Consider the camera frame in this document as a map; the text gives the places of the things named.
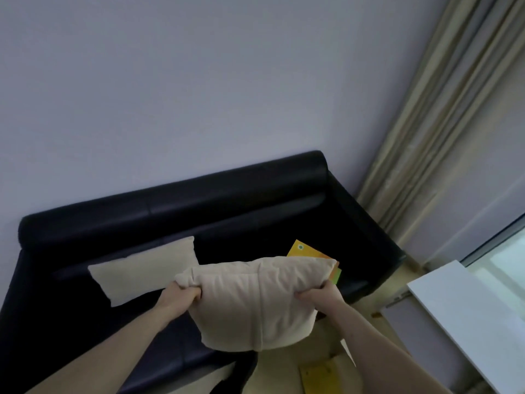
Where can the person's right hand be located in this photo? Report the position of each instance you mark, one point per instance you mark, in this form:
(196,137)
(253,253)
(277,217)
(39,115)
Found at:
(326,298)

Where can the person's left hand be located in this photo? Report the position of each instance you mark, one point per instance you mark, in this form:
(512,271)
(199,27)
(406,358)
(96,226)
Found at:
(177,299)

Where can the person's right fingers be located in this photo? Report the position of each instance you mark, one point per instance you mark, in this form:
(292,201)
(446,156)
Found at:
(307,298)

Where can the person's left fingers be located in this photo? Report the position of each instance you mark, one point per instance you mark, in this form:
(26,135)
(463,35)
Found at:
(192,295)

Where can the cream pillow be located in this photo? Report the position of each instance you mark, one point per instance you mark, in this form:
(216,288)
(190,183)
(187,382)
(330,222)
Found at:
(254,303)
(143,271)

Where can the person's right forearm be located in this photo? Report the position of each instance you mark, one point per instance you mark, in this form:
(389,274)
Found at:
(379,352)

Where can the person's left forearm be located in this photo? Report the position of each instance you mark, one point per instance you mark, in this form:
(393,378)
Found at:
(102,354)

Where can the yellow orange booklet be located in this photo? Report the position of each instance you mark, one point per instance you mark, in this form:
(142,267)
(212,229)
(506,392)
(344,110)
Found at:
(305,251)

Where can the black leather sofa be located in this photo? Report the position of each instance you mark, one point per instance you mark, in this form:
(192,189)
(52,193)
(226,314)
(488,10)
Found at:
(164,225)

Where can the yellow paper sheet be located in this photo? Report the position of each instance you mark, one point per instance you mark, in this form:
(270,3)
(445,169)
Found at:
(320,377)

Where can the white table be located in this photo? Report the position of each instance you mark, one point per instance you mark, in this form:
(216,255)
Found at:
(471,320)

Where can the window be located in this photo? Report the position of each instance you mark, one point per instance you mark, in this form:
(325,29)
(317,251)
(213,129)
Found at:
(502,250)

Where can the beige curtain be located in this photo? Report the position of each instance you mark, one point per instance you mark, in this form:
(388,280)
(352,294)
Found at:
(434,118)

